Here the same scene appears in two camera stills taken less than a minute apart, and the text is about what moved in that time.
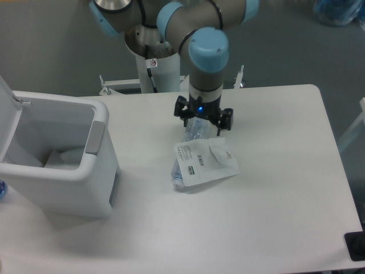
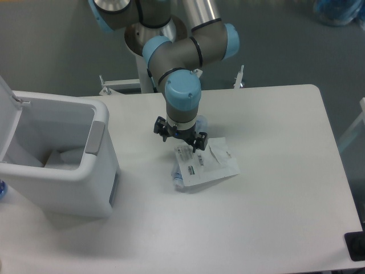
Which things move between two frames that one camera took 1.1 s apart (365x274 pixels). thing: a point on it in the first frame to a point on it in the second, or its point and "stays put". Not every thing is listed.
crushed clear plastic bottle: x=197 y=128 stays put
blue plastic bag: x=340 y=12 stays put
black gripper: x=210 y=110 to x=161 y=128
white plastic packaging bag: x=203 y=160 stays put
